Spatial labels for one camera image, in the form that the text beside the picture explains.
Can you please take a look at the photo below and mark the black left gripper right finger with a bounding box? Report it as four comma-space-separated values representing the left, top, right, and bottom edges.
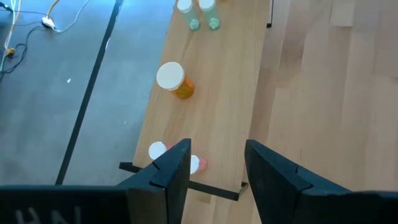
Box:
244, 139, 351, 224

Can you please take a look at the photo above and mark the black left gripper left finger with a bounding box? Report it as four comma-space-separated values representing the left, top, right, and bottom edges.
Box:
116, 138, 192, 224

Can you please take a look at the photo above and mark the red medicine bottle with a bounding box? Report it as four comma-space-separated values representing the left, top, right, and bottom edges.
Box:
148, 141, 174, 161
190, 154, 208, 175

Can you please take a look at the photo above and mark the large orange medicine bottle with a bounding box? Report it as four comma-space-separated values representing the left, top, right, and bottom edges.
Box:
155, 61, 196, 100

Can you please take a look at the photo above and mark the teal medicine bottle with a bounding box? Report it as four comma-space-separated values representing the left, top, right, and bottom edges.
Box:
198, 0, 221, 31
176, 0, 201, 31

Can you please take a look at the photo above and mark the white cable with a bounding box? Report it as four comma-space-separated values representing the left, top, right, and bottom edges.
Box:
57, 0, 90, 34

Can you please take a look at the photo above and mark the thin black cable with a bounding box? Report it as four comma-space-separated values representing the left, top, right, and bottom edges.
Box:
0, 26, 44, 77

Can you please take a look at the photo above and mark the yellow cable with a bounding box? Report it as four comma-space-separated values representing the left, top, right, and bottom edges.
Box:
0, 0, 22, 58

